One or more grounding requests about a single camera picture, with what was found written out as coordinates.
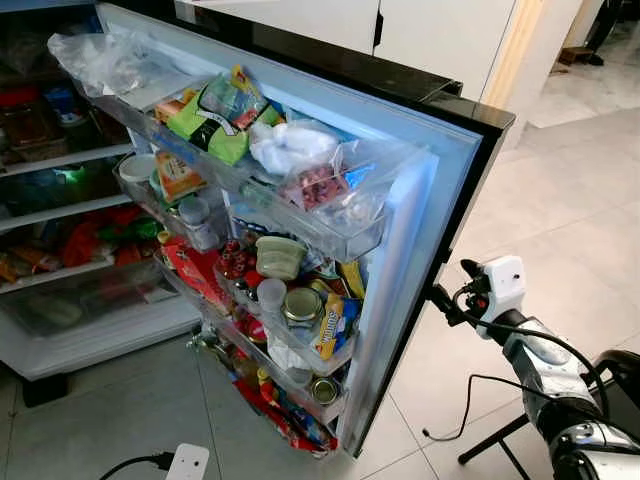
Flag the tin can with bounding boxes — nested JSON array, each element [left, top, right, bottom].
[[310, 375, 342, 405]]

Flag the white fridge body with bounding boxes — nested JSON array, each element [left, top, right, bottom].
[[0, 0, 206, 406]]

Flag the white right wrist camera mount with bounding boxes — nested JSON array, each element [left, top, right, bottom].
[[480, 255, 527, 337]]

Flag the translucent white cup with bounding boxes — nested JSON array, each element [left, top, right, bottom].
[[257, 278, 289, 313]]

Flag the white cabinet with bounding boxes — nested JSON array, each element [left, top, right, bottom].
[[175, 0, 521, 101]]

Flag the clear pack red sweets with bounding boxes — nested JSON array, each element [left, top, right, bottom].
[[295, 165, 351, 211]]

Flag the black fridge door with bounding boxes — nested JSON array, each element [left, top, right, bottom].
[[95, 0, 517, 459]]

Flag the red patterned bag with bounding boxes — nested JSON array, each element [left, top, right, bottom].
[[235, 375, 338, 457]]

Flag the red foil packet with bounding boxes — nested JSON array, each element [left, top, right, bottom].
[[160, 235, 227, 307]]

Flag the green snack bag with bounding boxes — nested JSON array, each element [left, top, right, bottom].
[[165, 65, 286, 167]]

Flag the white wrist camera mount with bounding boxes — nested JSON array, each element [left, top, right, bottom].
[[165, 443, 211, 480], [480, 255, 527, 337]]

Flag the red food bag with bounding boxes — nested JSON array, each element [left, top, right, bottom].
[[60, 205, 143, 267]]

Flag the white plastic bag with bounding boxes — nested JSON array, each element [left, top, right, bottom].
[[248, 120, 341, 177]]

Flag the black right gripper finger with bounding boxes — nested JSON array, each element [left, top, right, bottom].
[[430, 283, 466, 327]]

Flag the clear plastic bag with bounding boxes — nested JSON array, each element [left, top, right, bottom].
[[48, 28, 153, 99]]

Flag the jar grey lid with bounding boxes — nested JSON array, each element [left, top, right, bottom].
[[178, 197, 217, 251]]

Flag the yellow blue snack packet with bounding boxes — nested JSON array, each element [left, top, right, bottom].
[[310, 295, 352, 362]]

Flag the red capped small bottles pack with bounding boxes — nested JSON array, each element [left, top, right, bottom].
[[220, 240, 257, 282]]

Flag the pale green lidded tub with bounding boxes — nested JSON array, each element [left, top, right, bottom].
[[255, 235, 307, 282]]

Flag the orange sachet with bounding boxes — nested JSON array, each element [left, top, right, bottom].
[[155, 150, 207, 203]]

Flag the thin black floor cable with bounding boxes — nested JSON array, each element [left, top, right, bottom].
[[422, 374, 546, 442]]

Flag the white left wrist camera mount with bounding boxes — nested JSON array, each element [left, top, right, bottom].
[[165, 443, 211, 480]]

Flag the clear door shelf bin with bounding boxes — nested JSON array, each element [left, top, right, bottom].
[[95, 90, 391, 264]]

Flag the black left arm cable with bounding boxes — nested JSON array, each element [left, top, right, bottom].
[[98, 452, 177, 480]]

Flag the clear crisper drawer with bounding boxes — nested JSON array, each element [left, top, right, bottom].
[[0, 262, 169, 338]]

